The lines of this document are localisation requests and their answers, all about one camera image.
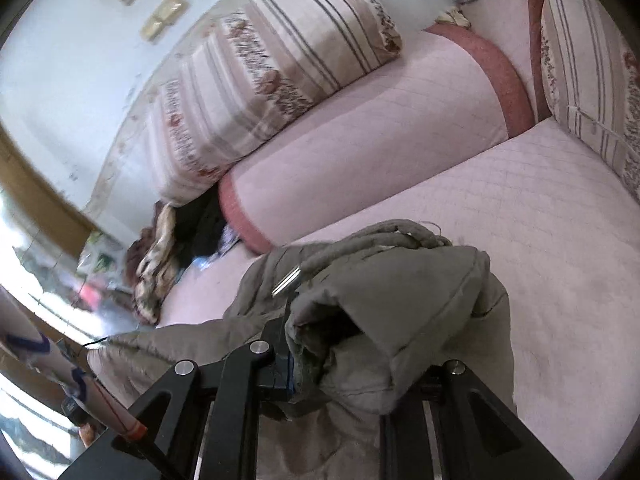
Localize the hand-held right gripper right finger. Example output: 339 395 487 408
380 359 576 480

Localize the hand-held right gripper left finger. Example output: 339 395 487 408
57 317 301 480

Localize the olive green hooded jacket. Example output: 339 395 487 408
86 219 516 480

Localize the blue plastic bag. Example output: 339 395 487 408
192 225 246 268

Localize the black garment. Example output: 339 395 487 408
172 192 228 271

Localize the brown and beige blanket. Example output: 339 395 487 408
125 202 193 325

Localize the pink quilted bed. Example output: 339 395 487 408
155 0 640 480

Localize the printed plastic bag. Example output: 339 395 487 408
77 232 126 286

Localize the white patterned tapered tube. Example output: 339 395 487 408
0 285 148 441

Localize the pink bolster cushion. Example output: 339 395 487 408
218 24 536 256

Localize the wooden glass-panel door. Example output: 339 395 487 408
0 125 126 480

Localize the striped floral pillow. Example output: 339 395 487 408
541 0 640 186

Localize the beige wall switch plate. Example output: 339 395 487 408
157 0 189 23
140 14 166 40

